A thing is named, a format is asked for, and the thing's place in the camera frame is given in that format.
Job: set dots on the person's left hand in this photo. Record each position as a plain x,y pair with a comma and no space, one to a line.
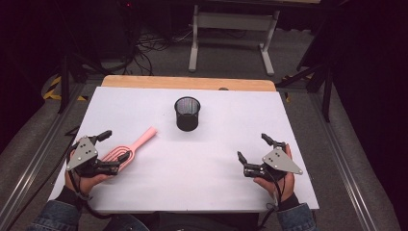
85,183

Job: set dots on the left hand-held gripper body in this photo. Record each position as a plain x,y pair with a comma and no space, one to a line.
84,154

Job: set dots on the black mesh pen cup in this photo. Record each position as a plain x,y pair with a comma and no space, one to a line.
187,120

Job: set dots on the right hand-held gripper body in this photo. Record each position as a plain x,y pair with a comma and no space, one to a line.
279,160

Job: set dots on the black metal stand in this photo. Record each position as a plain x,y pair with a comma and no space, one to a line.
326,93
65,83

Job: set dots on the white metal desk frame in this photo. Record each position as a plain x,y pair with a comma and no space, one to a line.
234,20

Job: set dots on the aluminium floor rail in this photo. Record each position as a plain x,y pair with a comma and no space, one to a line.
343,166
35,160

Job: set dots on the wooden table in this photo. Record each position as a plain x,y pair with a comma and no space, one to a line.
160,82

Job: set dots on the pink hairbrush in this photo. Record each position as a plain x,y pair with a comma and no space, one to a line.
141,141

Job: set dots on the white table board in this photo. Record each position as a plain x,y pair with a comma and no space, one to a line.
192,176

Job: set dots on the yellow black hazard tape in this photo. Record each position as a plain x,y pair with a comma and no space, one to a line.
51,93

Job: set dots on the person's right hand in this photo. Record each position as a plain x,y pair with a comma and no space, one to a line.
284,189

